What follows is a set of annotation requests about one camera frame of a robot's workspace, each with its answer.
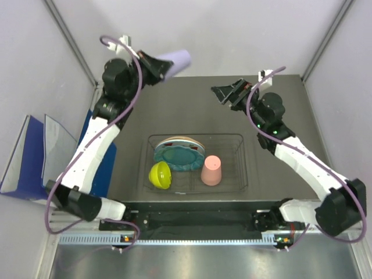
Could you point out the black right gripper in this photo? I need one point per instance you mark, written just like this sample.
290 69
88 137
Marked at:
240 91

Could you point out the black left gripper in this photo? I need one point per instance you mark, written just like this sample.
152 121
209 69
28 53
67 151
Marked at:
156 68

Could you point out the purple plastic cup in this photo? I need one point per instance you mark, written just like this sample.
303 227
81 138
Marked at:
181 60

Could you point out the pink plastic cup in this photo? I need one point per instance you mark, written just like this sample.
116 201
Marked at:
211 173

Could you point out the yellow-green plastic bowl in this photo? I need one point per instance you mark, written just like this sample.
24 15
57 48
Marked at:
160 175

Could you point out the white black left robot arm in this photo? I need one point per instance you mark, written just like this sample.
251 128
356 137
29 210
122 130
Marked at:
122 83

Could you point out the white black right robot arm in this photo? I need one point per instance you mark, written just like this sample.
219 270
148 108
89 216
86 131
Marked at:
342 202

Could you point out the white patterned plate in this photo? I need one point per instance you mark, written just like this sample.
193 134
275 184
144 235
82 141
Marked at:
197 145

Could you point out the beige plate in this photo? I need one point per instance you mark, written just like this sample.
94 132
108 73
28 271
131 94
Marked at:
180 139

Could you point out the teal scalloped plate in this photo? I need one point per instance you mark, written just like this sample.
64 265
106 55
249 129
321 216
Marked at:
179 158

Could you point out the blue folder right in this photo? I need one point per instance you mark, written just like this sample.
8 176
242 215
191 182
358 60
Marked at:
101 162

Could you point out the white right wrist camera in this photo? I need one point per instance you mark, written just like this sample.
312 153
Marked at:
265 81

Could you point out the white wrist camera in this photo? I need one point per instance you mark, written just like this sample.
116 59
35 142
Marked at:
265 81
121 45

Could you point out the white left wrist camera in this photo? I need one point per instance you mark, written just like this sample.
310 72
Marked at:
121 45

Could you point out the black wire dish rack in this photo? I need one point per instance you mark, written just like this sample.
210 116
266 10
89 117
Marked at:
228 147

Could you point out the blue ring binder middle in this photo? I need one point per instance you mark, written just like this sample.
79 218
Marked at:
59 148

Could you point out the blue ring binder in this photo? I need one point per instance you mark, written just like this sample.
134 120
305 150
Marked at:
59 148
23 175

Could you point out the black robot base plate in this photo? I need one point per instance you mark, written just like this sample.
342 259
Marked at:
251 215

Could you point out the blue ring binder left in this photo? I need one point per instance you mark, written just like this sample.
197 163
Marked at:
23 175

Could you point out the grey slotted cable duct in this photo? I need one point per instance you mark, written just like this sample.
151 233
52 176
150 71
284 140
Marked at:
117 239

